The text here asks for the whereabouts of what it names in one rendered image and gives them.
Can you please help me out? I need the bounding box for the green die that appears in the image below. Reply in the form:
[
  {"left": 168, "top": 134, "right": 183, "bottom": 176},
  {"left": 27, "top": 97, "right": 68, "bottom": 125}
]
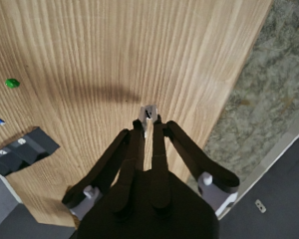
[{"left": 5, "top": 79, "right": 20, "bottom": 89}]

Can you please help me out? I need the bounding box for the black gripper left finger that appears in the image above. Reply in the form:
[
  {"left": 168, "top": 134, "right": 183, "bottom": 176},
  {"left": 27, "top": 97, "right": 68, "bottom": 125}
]
[{"left": 62, "top": 107, "right": 148, "bottom": 221}]

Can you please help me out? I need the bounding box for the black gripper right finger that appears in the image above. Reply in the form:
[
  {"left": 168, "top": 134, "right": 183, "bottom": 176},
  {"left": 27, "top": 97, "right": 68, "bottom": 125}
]
[{"left": 150, "top": 104, "right": 240, "bottom": 216}]

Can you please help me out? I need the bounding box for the black rack of bins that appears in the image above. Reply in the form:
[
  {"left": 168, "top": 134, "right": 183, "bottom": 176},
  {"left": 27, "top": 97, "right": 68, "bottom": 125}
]
[{"left": 0, "top": 127, "right": 60, "bottom": 177}]

